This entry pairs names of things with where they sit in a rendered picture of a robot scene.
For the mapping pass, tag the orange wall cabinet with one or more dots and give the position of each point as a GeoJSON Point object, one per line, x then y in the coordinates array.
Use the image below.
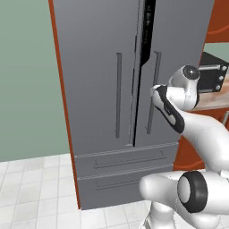
{"type": "Point", "coordinates": [219, 21]}

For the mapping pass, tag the grey fridge drawer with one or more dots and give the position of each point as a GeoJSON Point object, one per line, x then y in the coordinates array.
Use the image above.
{"type": "Point", "coordinates": [125, 155]}
{"type": "Point", "coordinates": [113, 195]}

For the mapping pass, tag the grey fridge upper drawer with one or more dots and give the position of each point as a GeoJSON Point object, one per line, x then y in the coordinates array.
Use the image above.
{"type": "Point", "coordinates": [125, 155]}

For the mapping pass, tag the orange fridge housing panel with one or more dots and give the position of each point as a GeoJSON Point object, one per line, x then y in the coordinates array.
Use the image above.
{"type": "Point", "coordinates": [64, 113]}

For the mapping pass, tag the grey fridge left door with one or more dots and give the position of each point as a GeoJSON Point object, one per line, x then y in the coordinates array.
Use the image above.
{"type": "Point", "coordinates": [89, 89]}

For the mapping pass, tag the grey fridge right door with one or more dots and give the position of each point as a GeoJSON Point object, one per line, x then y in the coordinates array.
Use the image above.
{"type": "Point", "coordinates": [176, 35]}

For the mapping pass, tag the grey fridge door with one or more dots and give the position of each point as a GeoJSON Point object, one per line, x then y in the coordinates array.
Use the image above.
{"type": "Point", "coordinates": [89, 89]}
{"type": "Point", "coordinates": [176, 35]}

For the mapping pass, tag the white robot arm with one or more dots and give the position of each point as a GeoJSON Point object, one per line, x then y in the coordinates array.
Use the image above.
{"type": "Point", "coordinates": [205, 140]}

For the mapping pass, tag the grey fridge lower drawer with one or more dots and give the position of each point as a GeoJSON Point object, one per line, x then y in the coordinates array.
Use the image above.
{"type": "Point", "coordinates": [113, 195]}

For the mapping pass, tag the orange base cabinet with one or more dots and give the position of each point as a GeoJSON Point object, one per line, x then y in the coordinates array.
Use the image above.
{"type": "Point", "coordinates": [186, 155]}

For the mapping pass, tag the black toaster oven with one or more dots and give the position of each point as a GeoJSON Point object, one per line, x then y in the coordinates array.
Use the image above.
{"type": "Point", "coordinates": [210, 77]}

